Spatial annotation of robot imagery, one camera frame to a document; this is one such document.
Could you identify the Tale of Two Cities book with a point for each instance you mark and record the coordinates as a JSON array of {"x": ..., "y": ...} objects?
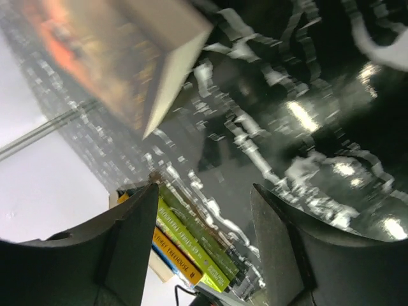
[{"x": 134, "y": 56}]

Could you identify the blue back-cover book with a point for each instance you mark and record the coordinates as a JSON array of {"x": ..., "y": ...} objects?
[{"x": 175, "y": 258}]

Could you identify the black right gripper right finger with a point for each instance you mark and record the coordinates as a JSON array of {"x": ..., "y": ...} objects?
[{"x": 309, "y": 262}]

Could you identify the left corner aluminium post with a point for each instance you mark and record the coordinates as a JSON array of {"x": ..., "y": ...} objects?
[{"x": 47, "y": 128}]

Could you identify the lime green book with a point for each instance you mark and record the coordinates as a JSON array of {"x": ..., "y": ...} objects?
[{"x": 186, "y": 231}]

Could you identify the black marble pattern mat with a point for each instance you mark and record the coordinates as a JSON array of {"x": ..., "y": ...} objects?
[{"x": 306, "y": 98}]

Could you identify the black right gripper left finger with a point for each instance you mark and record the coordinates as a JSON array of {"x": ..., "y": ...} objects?
[{"x": 100, "y": 262}]

